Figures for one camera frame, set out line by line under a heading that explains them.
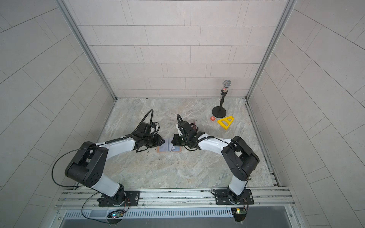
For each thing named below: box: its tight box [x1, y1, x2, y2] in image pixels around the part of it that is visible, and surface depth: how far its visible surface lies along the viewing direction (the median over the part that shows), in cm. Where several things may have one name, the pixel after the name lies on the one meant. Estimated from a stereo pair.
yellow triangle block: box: [216, 115, 235, 131], surface depth 104 cm
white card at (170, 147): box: [167, 137, 175, 152], surface depth 86 cm
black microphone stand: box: [211, 79, 232, 119], surface depth 107 cm
